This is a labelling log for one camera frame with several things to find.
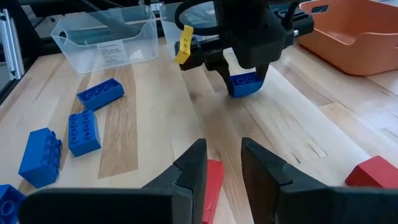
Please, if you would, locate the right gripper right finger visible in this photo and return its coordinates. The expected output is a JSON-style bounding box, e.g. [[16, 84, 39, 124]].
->
[[241, 137, 329, 224]]

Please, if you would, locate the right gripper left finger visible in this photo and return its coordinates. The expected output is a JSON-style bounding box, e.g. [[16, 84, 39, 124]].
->
[[141, 138, 208, 224]]

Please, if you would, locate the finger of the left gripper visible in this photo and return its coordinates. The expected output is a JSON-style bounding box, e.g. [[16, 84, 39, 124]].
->
[[254, 63, 271, 91], [203, 47, 236, 96]]

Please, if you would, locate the blue plastic building block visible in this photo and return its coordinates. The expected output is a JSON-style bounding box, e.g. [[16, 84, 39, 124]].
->
[[17, 127, 63, 190], [76, 77, 126, 112], [67, 110, 103, 158], [228, 71, 264, 98], [0, 183, 27, 224]]

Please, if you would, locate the red wooden block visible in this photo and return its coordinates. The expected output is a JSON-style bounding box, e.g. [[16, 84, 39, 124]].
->
[[201, 159, 225, 224], [344, 155, 398, 190]]

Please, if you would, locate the orange plastic bin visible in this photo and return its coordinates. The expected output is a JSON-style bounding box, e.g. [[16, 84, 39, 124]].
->
[[297, 0, 398, 77]]

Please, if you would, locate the yellow cable tag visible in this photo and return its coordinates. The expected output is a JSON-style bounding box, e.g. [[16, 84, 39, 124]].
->
[[174, 24, 195, 65]]

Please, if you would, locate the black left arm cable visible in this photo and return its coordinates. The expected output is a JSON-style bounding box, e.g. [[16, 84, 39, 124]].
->
[[174, 0, 220, 37]]

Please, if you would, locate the silver aluminium post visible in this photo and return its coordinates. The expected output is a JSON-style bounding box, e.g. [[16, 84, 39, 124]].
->
[[0, 8, 26, 80]]

